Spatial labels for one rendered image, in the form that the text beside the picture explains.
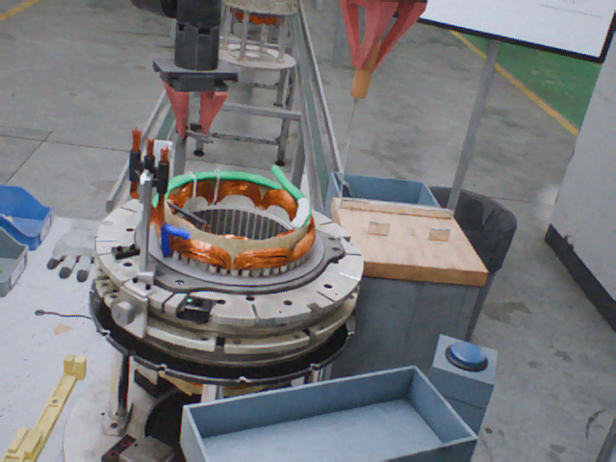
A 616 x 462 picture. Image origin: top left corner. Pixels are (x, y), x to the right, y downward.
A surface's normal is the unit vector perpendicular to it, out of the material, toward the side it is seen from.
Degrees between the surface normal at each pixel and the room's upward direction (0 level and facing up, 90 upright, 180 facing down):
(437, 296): 90
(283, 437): 0
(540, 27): 83
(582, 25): 83
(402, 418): 0
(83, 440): 0
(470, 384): 90
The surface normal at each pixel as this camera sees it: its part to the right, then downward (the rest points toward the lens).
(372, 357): 0.10, 0.44
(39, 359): 0.15, -0.89
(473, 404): -0.29, 0.37
